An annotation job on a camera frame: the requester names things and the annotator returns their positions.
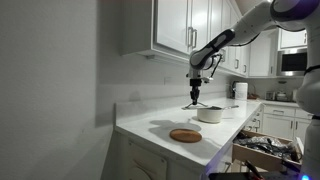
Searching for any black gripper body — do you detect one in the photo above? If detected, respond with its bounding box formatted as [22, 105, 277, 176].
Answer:
[189, 78, 202, 95]

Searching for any brown round pot mat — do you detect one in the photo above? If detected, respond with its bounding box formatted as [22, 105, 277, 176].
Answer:
[169, 128, 203, 144]

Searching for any white paper towel roll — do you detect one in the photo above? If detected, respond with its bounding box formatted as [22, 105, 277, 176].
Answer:
[234, 82, 249, 101]

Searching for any white upper cabinet door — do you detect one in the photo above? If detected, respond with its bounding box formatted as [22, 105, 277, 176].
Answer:
[209, 0, 224, 43]
[155, 0, 190, 55]
[189, 0, 211, 53]
[221, 0, 242, 72]

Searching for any white tall cabinet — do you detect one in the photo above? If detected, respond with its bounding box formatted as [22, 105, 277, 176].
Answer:
[248, 30, 278, 78]

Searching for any shiny metal cookware pile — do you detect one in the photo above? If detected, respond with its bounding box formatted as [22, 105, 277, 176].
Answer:
[233, 134, 298, 162]

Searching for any open wooden drawer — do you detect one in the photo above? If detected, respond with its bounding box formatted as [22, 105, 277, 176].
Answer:
[231, 129, 305, 173]

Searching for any white base cabinet unit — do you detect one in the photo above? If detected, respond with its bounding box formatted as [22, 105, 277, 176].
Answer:
[260, 103, 315, 143]

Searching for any built-in microwave oven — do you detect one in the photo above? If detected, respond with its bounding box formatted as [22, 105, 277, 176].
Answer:
[276, 47, 309, 77]

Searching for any white small upper cabinet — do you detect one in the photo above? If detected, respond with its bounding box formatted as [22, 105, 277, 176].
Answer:
[278, 28, 309, 50]

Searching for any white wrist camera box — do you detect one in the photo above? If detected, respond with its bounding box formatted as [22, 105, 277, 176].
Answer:
[199, 76, 215, 84]

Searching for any cream pot with metal handle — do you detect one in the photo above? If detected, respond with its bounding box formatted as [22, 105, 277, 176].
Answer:
[196, 105, 240, 125]

